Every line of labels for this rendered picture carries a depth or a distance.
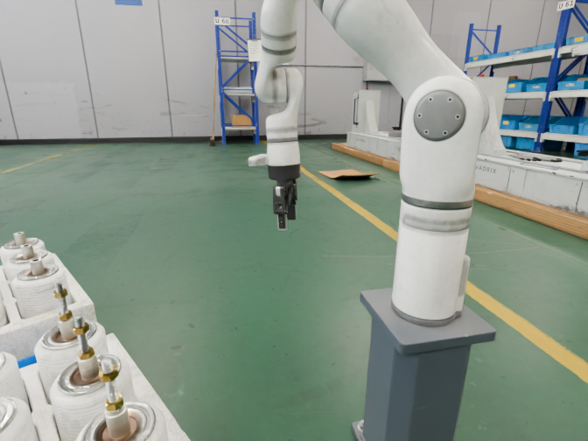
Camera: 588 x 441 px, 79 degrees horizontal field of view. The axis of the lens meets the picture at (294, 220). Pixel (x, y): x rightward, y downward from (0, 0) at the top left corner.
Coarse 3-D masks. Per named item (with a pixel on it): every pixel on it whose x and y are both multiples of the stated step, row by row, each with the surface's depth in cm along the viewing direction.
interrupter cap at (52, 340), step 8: (88, 320) 59; (56, 328) 57; (96, 328) 57; (48, 336) 55; (56, 336) 56; (88, 336) 55; (48, 344) 53; (56, 344) 53; (64, 344) 53; (72, 344) 53
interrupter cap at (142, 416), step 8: (128, 408) 42; (136, 408) 42; (144, 408) 42; (96, 416) 41; (104, 416) 41; (136, 416) 41; (144, 416) 41; (152, 416) 41; (88, 424) 40; (96, 424) 40; (104, 424) 40; (136, 424) 40; (144, 424) 40; (152, 424) 40; (88, 432) 39; (96, 432) 39; (104, 432) 39; (128, 432) 39; (136, 432) 39; (144, 432) 39; (80, 440) 38; (88, 440) 38; (96, 440) 38; (104, 440) 38; (112, 440) 38; (120, 440) 38; (128, 440) 38; (136, 440) 38; (144, 440) 38
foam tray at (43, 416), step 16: (112, 336) 67; (112, 352) 63; (32, 368) 59; (32, 384) 56; (144, 384) 56; (32, 400) 53; (144, 400) 53; (160, 400) 53; (32, 416) 50; (48, 416) 50; (48, 432) 47; (176, 432) 48
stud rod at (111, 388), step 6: (102, 360) 37; (108, 360) 37; (102, 366) 36; (108, 366) 37; (108, 372) 37; (108, 384) 37; (114, 384) 38; (108, 390) 37; (114, 390) 38; (108, 396) 38; (114, 396) 38; (120, 408) 39
